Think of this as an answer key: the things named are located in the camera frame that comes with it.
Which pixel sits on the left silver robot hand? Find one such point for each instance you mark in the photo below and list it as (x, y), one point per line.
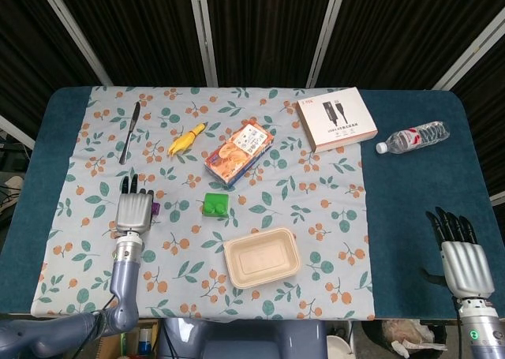
(134, 213)

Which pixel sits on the yellow toy chicken foot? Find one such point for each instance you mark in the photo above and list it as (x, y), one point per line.
(185, 140)

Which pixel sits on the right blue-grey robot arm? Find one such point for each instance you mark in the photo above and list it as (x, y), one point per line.
(479, 331)

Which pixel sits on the slim table knife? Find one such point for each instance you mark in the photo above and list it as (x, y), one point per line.
(130, 134)

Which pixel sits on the white partition frame post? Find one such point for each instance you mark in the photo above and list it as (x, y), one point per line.
(17, 132)
(325, 31)
(469, 49)
(203, 35)
(75, 33)

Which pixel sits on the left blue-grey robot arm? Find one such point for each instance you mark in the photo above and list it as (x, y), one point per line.
(124, 280)

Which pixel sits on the beige plastic food container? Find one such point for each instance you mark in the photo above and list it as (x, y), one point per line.
(260, 258)

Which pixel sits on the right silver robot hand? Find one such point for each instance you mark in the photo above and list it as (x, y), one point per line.
(467, 268)

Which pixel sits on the clear plastic water bottle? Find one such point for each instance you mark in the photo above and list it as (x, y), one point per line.
(414, 138)

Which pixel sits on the small purple object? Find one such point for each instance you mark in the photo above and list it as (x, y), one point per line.
(155, 209)

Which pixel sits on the white cup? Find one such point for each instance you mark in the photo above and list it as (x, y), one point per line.
(339, 347)

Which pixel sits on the dark teal table cover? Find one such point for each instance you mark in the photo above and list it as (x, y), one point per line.
(414, 217)

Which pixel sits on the green toy brick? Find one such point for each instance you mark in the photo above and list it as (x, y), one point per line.
(216, 205)

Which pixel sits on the black trash bag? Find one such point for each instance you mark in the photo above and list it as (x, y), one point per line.
(410, 331)

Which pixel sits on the floral tablecloth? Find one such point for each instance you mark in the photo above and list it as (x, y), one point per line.
(197, 256)

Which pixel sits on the orange blue snack box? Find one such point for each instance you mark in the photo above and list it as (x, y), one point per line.
(236, 154)

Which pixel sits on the blue-grey robot torso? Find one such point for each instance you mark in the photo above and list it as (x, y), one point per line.
(244, 339)

